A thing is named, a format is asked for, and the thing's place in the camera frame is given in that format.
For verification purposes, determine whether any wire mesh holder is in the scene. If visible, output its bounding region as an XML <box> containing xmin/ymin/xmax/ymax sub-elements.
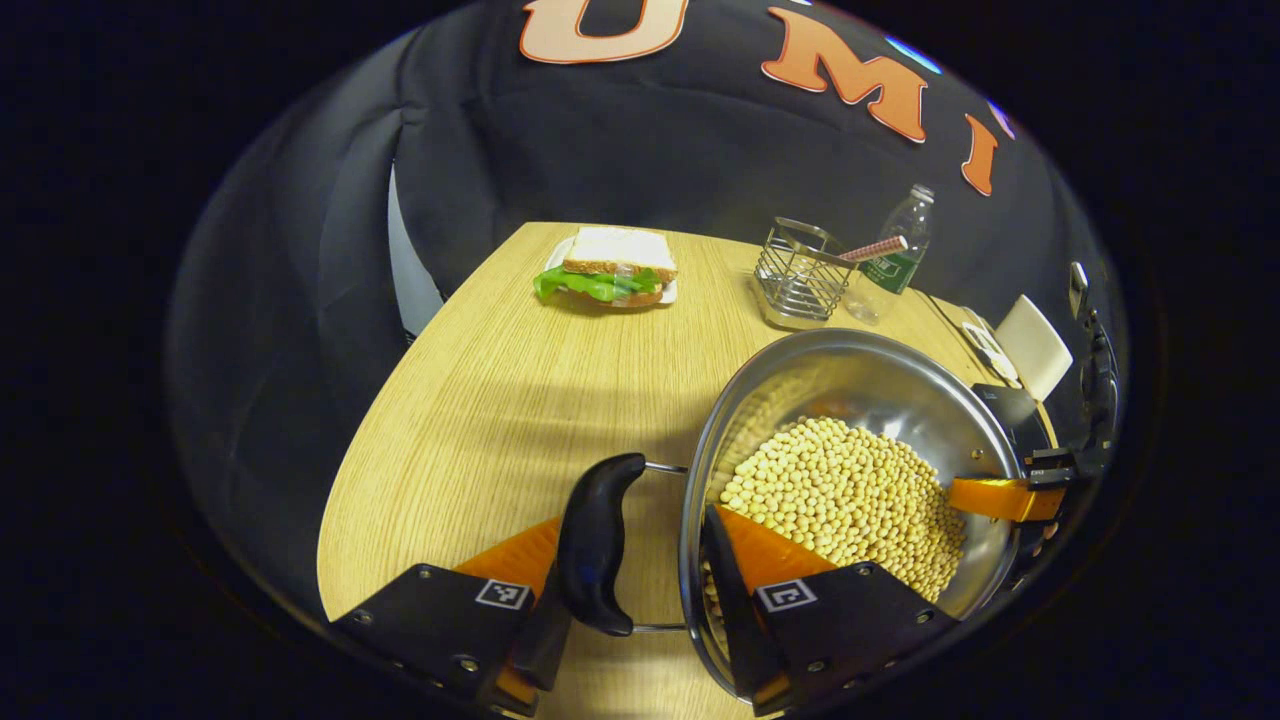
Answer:
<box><xmin>752</xmin><ymin>216</ymin><xmax>858</xmax><ymax>332</ymax></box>

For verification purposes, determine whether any black backdrop cloth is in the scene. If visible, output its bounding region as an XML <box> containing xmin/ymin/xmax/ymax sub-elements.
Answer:
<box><xmin>165</xmin><ymin>0</ymin><xmax>1131</xmax><ymax>621</ymax></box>

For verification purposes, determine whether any striped straw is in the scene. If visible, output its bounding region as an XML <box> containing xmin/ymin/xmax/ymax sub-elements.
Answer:
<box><xmin>837</xmin><ymin>234</ymin><xmax>910</xmax><ymax>264</ymax></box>

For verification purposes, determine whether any sandwich with lettuce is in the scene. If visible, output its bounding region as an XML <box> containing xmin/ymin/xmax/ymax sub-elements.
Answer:
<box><xmin>532</xmin><ymin>226</ymin><xmax>680</xmax><ymax>309</ymax></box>

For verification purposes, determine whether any clear plastic water bottle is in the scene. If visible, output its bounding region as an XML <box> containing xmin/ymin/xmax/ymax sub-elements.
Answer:
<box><xmin>844</xmin><ymin>183</ymin><xmax>937</xmax><ymax>327</ymax></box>

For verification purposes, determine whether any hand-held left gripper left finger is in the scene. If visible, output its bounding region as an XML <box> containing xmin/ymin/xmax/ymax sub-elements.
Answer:
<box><xmin>330</xmin><ymin>515</ymin><xmax>574</xmax><ymax>717</ymax></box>

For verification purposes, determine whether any black power cable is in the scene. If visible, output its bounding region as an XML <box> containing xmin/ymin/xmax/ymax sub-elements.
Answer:
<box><xmin>914</xmin><ymin>289</ymin><xmax>989</xmax><ymax>339</ymax></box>

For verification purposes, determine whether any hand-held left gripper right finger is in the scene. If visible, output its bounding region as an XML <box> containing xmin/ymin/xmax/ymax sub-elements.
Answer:
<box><xmin>699</xmin><ymin>503</ymin><xmax>961</xmax><ymax>717</ymax></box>

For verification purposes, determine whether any steel pot with black handle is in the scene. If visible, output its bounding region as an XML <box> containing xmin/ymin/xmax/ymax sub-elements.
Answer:
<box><xmin>555</xmin><ymin>328</ymin><xmax>1027</xmax><ymax>703</ymax></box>

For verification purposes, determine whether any white divided dish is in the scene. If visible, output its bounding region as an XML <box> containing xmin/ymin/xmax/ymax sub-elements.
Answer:
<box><xmin>961</xmin><ymin>320</ymin><xmax>1022</xmax><ymax>384</ymax></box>

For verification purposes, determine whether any pile of soybeans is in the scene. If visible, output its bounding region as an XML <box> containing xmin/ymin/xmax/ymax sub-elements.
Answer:
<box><xmin>704</xmin><ymin>415</ymin><xmax>969</xmax><ymax>605</ymax></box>

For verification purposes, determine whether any white toaster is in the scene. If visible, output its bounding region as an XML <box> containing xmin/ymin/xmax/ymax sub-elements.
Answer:
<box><xmin>994</xmin><ymin>293</ymin><xmax>1075</xmax><ymax>404</ymax></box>

